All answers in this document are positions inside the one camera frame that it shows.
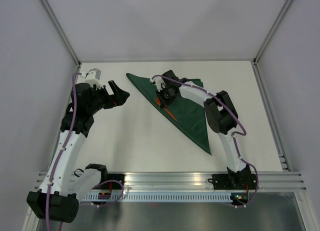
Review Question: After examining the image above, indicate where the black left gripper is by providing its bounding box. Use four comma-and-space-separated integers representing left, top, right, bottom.
87, 80, 130, 115

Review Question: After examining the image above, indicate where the orange plastic fork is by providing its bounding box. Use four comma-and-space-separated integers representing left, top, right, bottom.
155, 97, 178, 122

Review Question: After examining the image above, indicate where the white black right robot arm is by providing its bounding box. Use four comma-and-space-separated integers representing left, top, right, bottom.
150, 70, 258, 190

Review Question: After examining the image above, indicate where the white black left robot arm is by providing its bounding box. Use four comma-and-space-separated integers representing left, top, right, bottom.
26, 80, 130, 223

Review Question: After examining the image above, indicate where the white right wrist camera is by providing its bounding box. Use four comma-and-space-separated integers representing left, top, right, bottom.
149, 76, 167, 92

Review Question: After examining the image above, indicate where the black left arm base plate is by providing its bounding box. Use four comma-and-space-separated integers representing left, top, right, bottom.
100, 173, 125, 191

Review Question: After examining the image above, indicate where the aluminium front rail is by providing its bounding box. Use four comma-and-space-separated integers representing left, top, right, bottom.
34, 171, 308, 193

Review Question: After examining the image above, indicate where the aluminium rail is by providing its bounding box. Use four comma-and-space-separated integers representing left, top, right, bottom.
250, 60, 292, 172
34, 171, 308, 193

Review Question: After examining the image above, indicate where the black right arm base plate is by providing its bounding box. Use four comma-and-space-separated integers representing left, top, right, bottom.
207, 174, 258, 191

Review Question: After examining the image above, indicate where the white slotted cable duct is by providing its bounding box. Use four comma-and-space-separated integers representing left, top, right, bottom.
82, 193, 232, 203

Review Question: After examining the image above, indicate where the aluminium right side rail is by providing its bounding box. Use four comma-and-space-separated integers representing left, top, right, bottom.
250, 60, 292, 172

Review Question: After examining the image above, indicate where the aluminium left frame post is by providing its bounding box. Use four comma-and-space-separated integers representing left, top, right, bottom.
38, 0, 81, 68

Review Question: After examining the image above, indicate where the aluminium frame post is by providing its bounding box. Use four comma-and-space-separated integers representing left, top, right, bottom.
38, 0, 81, 68
251, 0, 295, 66

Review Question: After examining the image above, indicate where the aluminium right frame post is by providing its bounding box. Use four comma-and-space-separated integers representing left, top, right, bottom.
251, 0, 295, 66

